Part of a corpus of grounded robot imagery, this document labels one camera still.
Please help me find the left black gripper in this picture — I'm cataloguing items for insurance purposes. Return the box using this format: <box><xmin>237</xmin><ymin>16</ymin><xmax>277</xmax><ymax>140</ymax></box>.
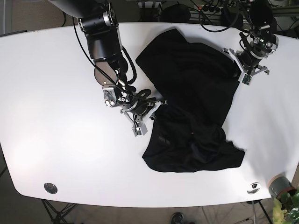
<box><xmin>221</xmin><ymin>37</ymin><xmax>279</xmax><ymax>85</ymax></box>

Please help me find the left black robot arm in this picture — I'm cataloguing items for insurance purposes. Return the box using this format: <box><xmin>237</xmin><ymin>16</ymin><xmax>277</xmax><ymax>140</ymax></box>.
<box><xmin>200</xmin><ymin>0</ymin><xmax>279</xmax><ymax>85</ymax></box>

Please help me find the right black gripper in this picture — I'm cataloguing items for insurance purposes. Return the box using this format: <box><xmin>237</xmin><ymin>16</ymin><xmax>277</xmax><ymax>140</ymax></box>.
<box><xmin>120</xmin><ymin>98</ymin><xmax>168</xmax><ymax>137</ymax></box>

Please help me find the plain black T-shirt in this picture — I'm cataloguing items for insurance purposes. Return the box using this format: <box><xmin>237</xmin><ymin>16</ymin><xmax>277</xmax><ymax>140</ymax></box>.
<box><xmin>136</xmin><ymin>29</ymin><xmax>245</xmax><ymax>173</ymax></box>

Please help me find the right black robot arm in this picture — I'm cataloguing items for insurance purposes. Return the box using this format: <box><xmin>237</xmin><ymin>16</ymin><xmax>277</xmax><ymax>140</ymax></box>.
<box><xmin>51</xmin><ymin>0</ymin><xmax>167</xmax><ymax>136</ymax></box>

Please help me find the green potted plant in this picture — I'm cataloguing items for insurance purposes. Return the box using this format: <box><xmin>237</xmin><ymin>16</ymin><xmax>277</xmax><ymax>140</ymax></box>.
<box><xmin>272</xmin><ymin>190</ymin><xmax>299</xmax><ymax>224</ymax></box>

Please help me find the grey plant pot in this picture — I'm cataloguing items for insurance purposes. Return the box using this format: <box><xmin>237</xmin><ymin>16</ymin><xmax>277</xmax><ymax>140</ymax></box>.
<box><xmin>267</xmin><ymin>174</ymin><xmax>296</xmax><ymax>199</ymax></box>

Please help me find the right silver table grommet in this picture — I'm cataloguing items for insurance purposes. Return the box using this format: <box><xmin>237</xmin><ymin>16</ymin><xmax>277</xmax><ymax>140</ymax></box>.
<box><xmin>247</xmin><ymin>182</ymin><xmax>261</xmax><ymax>195</ymax></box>

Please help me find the silver table grommet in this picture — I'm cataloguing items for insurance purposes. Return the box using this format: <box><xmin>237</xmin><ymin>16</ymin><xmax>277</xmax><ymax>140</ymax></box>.
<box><xmin>44</xmin><ymin>182</ymin><xmax>58</xmax><ymax>194</ymax></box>
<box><xmin>247</xmin><ymin>182</ymin><xmax>261</xmax><ymax>195</ymax></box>

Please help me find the left silver table grommet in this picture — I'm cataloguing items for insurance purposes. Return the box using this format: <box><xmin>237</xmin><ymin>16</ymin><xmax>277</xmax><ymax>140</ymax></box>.
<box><xmin>44</xmin><ymin>182</ymin><xmax>58</xmax><ymax>194</ymax></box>

